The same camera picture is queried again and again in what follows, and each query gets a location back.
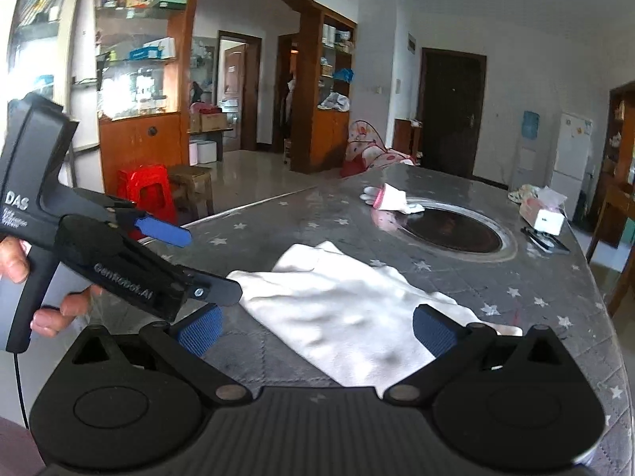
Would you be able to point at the white storage bin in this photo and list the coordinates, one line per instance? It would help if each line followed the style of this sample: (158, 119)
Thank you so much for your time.
(203, 152)

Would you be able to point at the wooden glass display cabinet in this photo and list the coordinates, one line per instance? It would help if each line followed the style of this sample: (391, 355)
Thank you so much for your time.
(139, 139)

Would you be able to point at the small white box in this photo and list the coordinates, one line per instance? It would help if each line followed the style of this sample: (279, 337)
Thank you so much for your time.
(550, 220)

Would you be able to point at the person's left hand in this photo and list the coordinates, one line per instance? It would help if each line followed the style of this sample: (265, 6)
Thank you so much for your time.
(15, 263)

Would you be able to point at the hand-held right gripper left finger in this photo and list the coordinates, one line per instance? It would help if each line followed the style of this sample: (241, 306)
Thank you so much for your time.
(201, 329)

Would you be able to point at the pink and white cloth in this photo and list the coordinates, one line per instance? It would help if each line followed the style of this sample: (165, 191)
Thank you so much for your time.
(392, 197)

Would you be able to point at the cardboard box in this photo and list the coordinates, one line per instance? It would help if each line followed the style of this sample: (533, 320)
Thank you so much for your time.
(208, 123)

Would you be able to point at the round dark table insert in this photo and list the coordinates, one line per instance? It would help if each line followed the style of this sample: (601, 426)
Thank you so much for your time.
(451, 230)

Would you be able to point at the white tissue box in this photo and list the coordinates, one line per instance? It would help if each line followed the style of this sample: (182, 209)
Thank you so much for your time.
(533, 206)

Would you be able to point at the white framed window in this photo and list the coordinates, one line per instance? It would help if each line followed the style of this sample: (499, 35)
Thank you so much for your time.
(49, 34)

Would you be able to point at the small wooden side cabinet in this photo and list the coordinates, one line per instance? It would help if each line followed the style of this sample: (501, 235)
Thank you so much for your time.
(407, 139)

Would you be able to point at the white garment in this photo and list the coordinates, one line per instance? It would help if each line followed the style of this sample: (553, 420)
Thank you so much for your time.
(347, 307)

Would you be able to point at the patterned cloth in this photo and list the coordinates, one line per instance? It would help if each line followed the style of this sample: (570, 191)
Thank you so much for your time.
(521, 193)

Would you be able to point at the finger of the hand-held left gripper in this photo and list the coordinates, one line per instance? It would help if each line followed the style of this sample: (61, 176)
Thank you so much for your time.
(221, 291)
(163, 230)

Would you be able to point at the white plastic bag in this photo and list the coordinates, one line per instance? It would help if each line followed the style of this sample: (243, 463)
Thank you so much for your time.
(333, 101)

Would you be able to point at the dark brown door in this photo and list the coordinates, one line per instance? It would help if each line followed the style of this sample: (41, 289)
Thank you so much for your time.
(451, 109)

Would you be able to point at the white refrigerator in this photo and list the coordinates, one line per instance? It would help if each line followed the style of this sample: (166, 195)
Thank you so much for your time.
(570, 158)

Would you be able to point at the water dispenser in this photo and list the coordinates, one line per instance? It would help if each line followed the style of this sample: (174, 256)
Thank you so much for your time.
(526, 163)

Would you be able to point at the wooden shelf cabinet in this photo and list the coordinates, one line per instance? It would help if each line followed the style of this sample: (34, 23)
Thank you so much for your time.
(330, 134)

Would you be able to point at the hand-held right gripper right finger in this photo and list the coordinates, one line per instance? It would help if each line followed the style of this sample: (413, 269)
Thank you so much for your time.
(436, 329)

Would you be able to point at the wooden chair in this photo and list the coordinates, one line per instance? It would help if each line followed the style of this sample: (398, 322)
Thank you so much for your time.
(615, 198)

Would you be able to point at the blue plastic bag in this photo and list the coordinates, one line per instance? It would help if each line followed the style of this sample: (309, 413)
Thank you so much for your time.
(343, 74)

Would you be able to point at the red plastic stool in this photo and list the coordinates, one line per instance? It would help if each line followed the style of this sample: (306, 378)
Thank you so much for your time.
(144, 178)

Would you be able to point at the pink play tent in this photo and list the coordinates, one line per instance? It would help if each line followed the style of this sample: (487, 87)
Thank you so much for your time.
(362, 144)

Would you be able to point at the brown wooden stool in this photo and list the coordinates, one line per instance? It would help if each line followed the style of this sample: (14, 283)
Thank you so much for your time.
(191, 176)

